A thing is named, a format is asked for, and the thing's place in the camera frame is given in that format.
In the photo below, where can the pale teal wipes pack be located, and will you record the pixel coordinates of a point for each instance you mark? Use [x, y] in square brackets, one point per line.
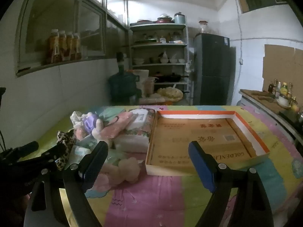
[79, 152]

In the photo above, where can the cardboard box with orange rim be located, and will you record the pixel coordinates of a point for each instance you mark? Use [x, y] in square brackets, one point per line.
[189, 141]

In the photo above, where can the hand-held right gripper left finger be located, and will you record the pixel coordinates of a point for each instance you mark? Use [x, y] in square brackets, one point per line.
[91, 168]

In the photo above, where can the white labelled packet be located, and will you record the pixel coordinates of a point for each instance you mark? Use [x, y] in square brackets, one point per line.
[138, 119]

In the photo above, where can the white bowl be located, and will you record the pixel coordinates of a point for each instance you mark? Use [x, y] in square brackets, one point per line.
[283, 101]

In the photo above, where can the pale yellow bag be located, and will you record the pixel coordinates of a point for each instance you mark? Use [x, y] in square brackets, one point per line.
[170, 94]

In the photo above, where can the black induction cooktop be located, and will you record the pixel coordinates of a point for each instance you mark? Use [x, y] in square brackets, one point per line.
[292, 117]

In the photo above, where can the pink packet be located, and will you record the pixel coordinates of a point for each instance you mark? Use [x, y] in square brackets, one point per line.
[118, 124]

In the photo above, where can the row of condiment bottles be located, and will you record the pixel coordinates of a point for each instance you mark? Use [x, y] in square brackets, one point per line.
[284, 88]

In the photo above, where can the red pan with lid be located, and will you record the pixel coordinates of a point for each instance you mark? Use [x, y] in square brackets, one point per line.
[164, 19]

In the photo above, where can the pink plush toy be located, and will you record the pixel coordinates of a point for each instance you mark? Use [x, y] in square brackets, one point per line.
[127, 169]

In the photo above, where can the colourful printed blanket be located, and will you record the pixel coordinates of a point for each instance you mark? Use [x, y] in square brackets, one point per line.
[153, 198]

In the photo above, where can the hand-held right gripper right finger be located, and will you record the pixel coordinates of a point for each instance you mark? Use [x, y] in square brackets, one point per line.
[201, 167]

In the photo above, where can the glass sliding window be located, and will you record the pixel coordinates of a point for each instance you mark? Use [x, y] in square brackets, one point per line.
[103, 28]

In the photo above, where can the dark refrigerator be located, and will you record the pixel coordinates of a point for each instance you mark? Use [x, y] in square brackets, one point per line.
[213, 75]

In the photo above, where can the teal pot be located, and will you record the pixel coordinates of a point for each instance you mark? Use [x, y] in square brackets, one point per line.
[180, 18]

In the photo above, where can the black wok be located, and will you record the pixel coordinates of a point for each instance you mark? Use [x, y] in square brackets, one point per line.
[170, 77]

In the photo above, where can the white kitchen counter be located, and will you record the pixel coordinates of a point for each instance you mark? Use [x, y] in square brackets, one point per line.
[251, 105]

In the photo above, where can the large blue water jug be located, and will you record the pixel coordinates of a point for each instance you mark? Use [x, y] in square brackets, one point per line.
[123, 85]

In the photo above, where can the floral tissue pack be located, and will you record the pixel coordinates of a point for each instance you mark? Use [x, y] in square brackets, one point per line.
[132, 141]

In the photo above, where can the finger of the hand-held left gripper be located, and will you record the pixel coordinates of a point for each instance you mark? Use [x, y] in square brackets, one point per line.
[23, 150]
[49, 156]

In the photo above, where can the black water jug pump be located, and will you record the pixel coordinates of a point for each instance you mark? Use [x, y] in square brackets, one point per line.
[120, 61]

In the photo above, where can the cardboard sheet on wall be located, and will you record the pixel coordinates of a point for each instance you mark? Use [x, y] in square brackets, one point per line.
[281, 63]

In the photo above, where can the metal shelf rack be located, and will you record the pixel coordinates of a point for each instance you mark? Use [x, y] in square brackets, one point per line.
[156, 45]

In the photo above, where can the glass jar with red lid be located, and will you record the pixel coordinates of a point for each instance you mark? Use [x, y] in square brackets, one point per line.
[203, 27]

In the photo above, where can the leopard print scrunchie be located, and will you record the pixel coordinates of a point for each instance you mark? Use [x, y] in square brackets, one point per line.
[66, 141]

